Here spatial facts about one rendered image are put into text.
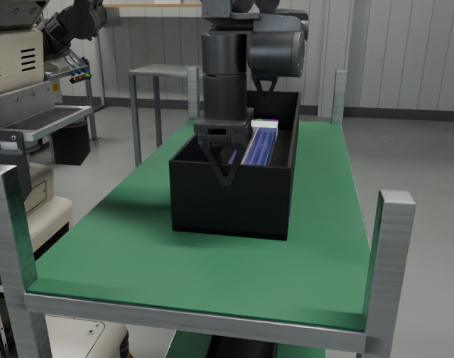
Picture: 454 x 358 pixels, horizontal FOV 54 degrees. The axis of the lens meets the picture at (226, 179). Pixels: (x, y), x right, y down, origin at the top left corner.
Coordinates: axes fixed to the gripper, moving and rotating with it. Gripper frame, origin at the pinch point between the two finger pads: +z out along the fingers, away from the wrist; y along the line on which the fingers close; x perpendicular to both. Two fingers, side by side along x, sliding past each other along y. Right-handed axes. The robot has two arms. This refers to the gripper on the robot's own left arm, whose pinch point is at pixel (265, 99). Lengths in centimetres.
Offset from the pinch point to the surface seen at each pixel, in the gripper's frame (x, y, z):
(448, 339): -72, 42, 106
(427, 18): -135, 432, -3
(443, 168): -124, 257, 108
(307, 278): -12, -66, 9
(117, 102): 239, 434, 98
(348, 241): -18, -55, 9
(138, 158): 123, 208, 94
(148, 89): 194, 436, 80
